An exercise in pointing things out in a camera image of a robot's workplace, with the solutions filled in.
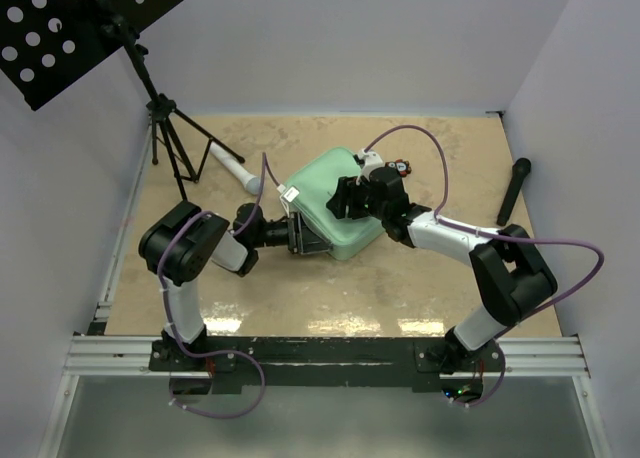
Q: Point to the red owl toy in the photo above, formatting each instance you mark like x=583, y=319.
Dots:
x=403, y=167

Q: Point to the white microphone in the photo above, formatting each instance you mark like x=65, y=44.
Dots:
x=250, y=182

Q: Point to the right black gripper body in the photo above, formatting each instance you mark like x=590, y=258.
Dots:
x=375, y=208

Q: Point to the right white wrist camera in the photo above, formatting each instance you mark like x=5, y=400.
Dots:
x=368, y=161

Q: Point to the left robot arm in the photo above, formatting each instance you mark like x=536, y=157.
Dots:
x=179, y=246

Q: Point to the black perforated music stand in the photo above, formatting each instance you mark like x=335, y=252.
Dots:
x=47, y=46

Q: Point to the black base frame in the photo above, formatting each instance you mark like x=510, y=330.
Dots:
x=227, y=365

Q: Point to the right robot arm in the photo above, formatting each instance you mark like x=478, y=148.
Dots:
x=511, y=275

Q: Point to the black microphone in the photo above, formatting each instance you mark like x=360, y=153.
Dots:
x=520, y=170

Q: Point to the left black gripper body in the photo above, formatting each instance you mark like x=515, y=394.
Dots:
x=279, y=234

